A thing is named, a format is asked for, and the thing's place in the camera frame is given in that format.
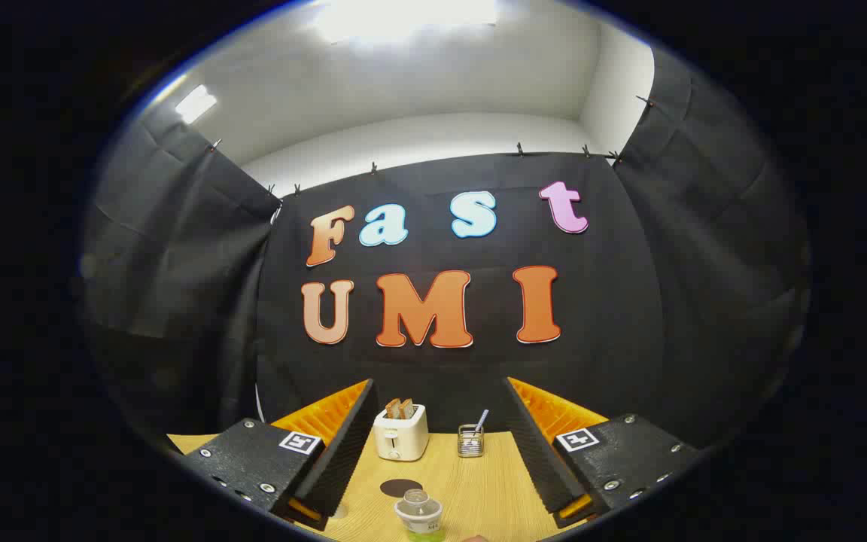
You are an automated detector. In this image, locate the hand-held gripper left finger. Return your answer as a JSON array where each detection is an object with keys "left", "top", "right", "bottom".
[{"left": 184, "top": 379, "right": 379, "bottom": 531}]

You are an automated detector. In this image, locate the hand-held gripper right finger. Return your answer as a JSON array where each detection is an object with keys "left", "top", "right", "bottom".
[{"left": 503, "top": 376, "right": 701, "bottom": 529}]

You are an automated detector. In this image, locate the clear juice bottle green label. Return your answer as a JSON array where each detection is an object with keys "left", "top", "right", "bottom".
[{"left": 394, "top": 489, "right": 444, "bottom": 542}]

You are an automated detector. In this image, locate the white toaster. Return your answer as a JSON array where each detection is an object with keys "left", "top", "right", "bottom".
[{"left": 373, "top": 404, "right": 429, "bottom": 461}]

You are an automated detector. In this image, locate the wooden table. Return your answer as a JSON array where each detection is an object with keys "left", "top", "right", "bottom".
[{"left": 166, "top": 431, "right": 592, "bottom": 542}]

